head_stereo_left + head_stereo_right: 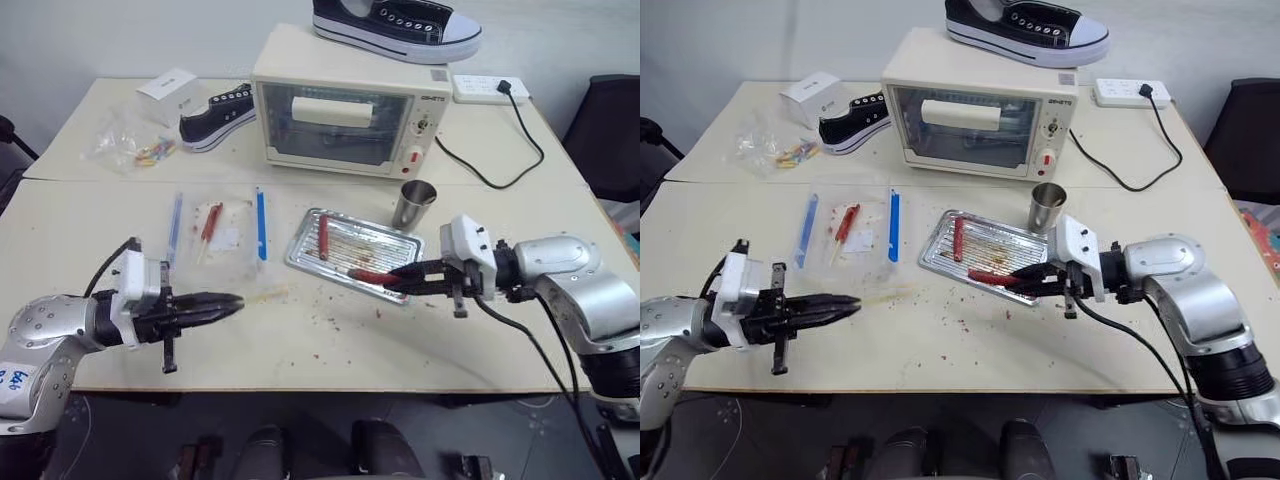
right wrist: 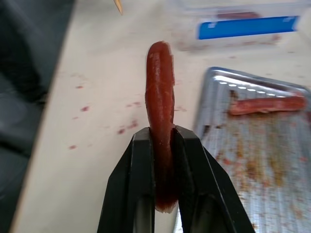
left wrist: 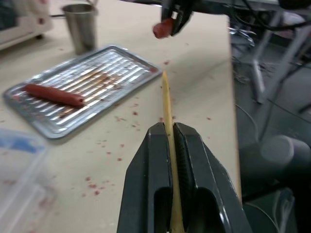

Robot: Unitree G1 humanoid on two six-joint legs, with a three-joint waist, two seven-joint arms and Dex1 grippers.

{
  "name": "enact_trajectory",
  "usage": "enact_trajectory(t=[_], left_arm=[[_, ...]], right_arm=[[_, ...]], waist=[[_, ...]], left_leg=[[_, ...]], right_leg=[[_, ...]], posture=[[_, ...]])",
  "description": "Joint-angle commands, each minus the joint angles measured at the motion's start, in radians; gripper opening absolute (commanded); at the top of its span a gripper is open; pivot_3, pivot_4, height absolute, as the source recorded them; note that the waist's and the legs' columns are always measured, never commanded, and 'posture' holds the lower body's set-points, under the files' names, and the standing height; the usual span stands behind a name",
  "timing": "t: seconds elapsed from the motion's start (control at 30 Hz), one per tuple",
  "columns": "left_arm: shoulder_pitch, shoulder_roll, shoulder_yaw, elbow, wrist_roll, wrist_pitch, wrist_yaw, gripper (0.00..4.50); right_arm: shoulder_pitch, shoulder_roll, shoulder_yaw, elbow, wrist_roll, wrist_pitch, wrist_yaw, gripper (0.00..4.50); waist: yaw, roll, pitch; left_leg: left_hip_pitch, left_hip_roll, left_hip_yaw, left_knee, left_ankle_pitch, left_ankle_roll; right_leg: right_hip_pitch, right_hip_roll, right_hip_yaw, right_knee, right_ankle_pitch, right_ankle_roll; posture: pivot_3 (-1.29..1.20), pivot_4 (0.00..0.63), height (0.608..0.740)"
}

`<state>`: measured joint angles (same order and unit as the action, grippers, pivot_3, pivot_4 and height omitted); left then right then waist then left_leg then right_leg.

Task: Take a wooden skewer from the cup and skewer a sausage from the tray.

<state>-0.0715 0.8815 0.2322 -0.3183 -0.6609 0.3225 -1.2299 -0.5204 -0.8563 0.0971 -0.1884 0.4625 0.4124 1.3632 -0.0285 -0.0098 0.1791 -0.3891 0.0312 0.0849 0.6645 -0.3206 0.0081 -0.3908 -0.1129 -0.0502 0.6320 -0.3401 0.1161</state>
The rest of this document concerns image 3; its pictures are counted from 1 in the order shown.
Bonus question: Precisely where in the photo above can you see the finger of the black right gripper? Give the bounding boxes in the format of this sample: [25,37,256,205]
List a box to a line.
[161,0,180,22]
[171,0,194,37]

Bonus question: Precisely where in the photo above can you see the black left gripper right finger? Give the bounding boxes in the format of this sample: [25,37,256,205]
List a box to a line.
[173,122,254,233]

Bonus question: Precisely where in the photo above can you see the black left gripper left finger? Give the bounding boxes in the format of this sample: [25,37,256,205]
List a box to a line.
[116,122,174,233]

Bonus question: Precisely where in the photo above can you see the wooden skewer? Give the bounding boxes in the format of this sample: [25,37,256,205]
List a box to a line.
[162,70,187,233]

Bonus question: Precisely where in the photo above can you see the stainless steel cup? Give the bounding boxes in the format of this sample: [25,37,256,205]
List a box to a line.
[61,3,98,55]

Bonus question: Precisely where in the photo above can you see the ribbed metal tray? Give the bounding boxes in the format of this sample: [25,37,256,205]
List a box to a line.
[2,44,163,140]

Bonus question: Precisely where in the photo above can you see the long red sausage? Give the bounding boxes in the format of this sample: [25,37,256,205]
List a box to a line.
[24,83,85,107]

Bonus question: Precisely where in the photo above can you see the silver robot body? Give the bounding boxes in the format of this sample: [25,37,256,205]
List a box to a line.
[259,134,311,176]

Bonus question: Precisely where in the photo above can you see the clear plastic container blue lid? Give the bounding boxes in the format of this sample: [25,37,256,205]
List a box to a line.
[0,128,57,233]

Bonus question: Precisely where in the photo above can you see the white oven appliance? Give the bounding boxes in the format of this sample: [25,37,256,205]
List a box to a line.
[0,0,53,50]

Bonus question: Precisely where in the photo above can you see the grey metal frame leg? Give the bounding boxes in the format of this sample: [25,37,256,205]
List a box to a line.
[249,9,285,104]

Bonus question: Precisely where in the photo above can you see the black cable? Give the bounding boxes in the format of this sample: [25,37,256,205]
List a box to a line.
[230,0,311,32]

